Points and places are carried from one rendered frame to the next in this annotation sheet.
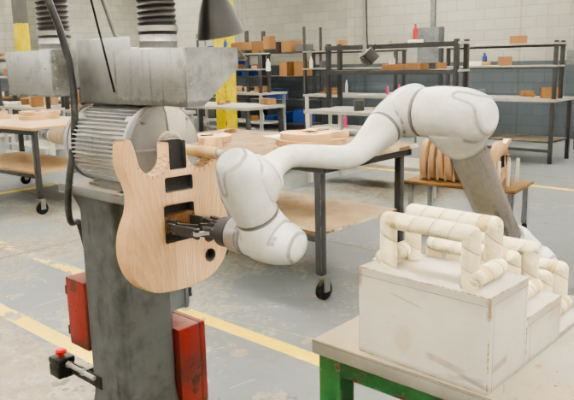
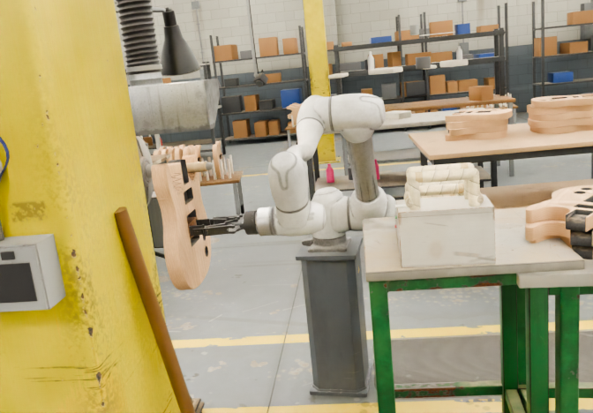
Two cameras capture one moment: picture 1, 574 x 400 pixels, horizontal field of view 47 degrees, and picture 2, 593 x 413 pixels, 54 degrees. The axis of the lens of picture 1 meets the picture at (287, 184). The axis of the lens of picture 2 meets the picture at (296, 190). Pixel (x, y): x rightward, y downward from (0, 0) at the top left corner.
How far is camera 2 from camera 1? 1.04 m
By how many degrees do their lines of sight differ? 35
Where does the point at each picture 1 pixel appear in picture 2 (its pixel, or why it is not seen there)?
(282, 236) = (317, 210)
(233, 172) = (294, 168)
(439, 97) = (351, 101)
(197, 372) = not seen: hidden behind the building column
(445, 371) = (468, 259)
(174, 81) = (192, 109)
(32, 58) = not seen: outside the picture
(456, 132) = (367, 123)
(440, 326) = (461, 232)
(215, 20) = (184, 57)
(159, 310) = not seen: hidden behind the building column
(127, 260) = (181, 265)
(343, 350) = (393, 271)
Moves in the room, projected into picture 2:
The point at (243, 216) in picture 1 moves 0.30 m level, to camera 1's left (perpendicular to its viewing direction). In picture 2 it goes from (296, 201) to (204, 227)
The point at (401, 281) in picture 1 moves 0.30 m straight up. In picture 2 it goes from (432, 213) to (427, 108)
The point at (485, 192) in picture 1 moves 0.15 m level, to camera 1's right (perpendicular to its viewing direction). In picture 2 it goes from (370, 163) to (395, 156)
